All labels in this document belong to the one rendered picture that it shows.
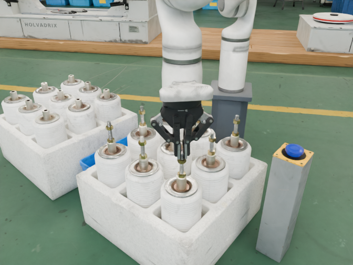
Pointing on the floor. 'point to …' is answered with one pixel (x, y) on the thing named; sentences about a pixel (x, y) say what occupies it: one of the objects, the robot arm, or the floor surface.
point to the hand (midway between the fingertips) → (182, 149)
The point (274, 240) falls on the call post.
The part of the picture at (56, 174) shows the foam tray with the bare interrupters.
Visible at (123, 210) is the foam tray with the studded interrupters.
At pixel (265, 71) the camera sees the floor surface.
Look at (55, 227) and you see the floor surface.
